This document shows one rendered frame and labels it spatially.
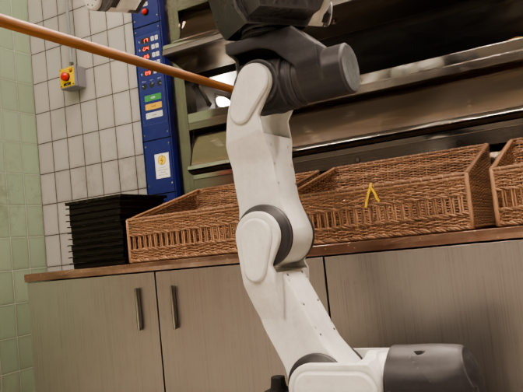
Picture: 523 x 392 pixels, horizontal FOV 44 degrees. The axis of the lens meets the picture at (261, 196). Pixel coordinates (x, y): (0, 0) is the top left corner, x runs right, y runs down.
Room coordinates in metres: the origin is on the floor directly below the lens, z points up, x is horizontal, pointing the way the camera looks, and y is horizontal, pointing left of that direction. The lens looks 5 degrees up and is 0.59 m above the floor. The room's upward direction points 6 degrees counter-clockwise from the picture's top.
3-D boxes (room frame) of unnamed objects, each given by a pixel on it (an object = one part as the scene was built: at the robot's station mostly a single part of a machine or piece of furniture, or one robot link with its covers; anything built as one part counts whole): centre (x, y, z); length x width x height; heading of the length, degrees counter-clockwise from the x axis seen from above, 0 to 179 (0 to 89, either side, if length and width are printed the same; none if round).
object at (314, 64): (1.46, -0.10, 1.00); 0.28 x 0.13 x 0.18; 61
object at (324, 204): (1.99, -0.41, 0.72); 0.56 x 0.49 x 0.28; 63
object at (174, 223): (2.28, 0.12, 0.72); 0.56 x 0.49 x 0.28; 63
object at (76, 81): (2.92, 0.82, 1.46); 0.10 x 0.07 x 0.10; 61
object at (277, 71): (1.49, -0.05, 0.97); 0.14 x 0.13 x 0.12; 151
